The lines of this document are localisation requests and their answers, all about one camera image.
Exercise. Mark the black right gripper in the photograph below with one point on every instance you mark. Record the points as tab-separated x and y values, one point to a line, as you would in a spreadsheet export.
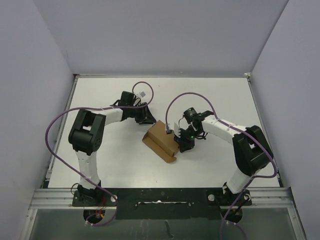
184	145

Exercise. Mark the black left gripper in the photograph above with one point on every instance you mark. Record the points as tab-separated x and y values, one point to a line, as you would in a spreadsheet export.
145	117

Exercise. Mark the brown cardboard box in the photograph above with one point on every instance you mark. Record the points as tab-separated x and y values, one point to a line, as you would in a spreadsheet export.
161	143

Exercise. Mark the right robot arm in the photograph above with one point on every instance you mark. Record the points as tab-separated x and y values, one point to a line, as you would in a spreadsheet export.
251	149

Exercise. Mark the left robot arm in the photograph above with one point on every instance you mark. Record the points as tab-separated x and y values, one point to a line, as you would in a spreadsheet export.
86	136

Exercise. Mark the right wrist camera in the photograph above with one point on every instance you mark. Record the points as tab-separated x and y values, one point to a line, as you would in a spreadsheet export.
172	128

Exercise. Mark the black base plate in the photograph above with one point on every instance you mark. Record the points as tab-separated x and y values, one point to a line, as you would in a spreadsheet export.
162	204

